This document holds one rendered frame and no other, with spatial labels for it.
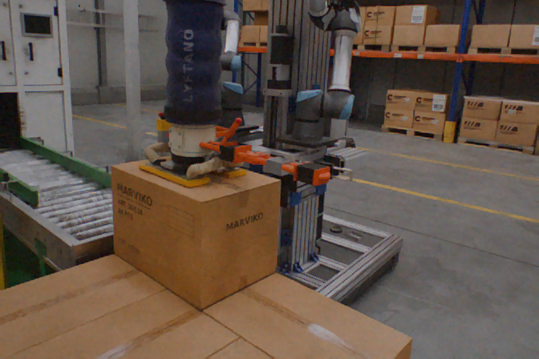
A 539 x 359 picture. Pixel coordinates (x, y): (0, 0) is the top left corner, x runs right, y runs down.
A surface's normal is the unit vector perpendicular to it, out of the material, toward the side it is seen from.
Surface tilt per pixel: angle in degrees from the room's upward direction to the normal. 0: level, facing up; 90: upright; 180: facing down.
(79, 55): 90
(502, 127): 90
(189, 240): 90
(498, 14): 90
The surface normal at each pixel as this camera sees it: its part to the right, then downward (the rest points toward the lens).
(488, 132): -0.61, 0.15
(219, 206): 0.74, 0.18
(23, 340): 0.04, -0.97
